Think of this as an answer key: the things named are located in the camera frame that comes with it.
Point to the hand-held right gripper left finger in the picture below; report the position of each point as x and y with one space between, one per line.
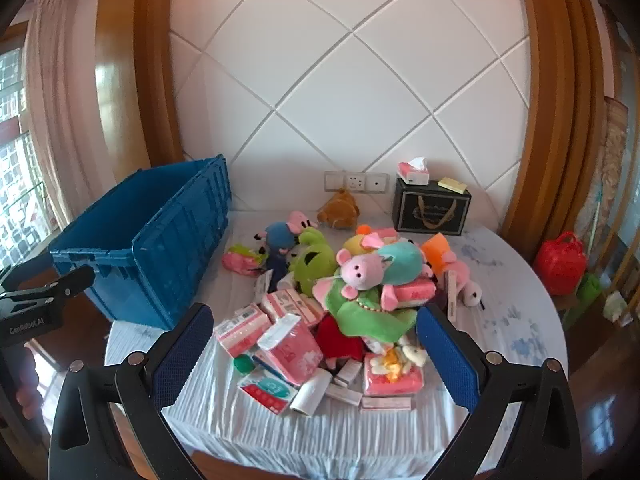
182 355

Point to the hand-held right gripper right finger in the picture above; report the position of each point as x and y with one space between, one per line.
447 360

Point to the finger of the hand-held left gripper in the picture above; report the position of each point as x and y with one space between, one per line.
72 281

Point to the small yellow white plush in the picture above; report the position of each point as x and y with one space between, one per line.
407 355

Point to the blue plastic crate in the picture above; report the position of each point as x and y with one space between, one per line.
165 260

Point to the teal pink pig plush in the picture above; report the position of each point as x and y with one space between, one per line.
400 260

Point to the pink flowered tissue pack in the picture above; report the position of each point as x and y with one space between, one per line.
412 292
295 355

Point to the white paper roll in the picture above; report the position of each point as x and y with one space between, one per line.
311 392

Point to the white blue floral tablecloth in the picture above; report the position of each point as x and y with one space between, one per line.
500 335

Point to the green bottle cap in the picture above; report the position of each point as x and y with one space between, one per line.
243 364

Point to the pink white tissue pack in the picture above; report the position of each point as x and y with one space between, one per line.
240 332
290 307

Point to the white long narrow box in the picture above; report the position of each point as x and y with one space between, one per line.
451 295

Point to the white dog plush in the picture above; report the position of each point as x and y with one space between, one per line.
472 294

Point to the pink white flat carton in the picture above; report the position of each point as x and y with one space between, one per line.
387 403

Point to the red white green box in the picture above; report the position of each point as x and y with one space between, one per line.
267 390

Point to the small white carton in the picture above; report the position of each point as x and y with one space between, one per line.
348 371

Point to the orange dress pig plush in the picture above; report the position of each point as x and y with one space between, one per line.
435 250

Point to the pink green small toy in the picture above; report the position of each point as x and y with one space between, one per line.
240 260

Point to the red dress pig plush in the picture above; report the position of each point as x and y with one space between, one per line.
337 340

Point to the green dress pig plush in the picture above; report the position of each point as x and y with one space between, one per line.
360 272

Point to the window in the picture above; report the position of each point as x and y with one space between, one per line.
15 170

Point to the red plastic basket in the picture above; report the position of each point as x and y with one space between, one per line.
560 265

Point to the yellow orange plush toy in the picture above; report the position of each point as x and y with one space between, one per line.
355 244

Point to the blue dress pig plush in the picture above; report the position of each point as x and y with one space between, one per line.
277 240

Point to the black gift bag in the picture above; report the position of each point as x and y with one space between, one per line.
430 210

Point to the green plastic watering can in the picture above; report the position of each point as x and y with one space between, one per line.
589 290

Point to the green frog plush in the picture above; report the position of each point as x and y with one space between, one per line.
312 260

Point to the beige curtain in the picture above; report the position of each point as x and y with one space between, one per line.
65 110

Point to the white green pouch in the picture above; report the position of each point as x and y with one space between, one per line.
615 306

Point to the yellow sticky note pad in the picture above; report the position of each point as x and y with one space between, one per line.
452 184

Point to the brown bear plush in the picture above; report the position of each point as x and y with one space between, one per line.
340 210

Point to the pink tissue box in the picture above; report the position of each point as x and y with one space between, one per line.
412 175

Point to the glass display cabinet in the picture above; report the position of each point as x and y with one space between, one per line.
617 160

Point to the white wall socket panel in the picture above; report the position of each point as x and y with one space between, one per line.
356 181

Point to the wooden wall pillar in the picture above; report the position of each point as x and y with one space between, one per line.
555 110
125 85

